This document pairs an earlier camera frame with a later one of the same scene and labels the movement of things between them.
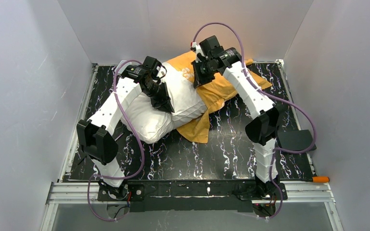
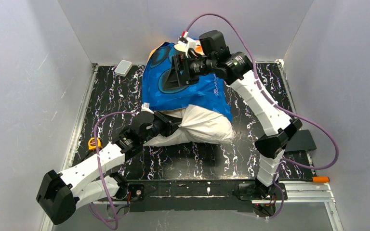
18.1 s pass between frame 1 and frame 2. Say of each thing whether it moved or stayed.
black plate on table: stayed
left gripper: moved
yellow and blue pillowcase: moved
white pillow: moved
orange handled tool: stayed
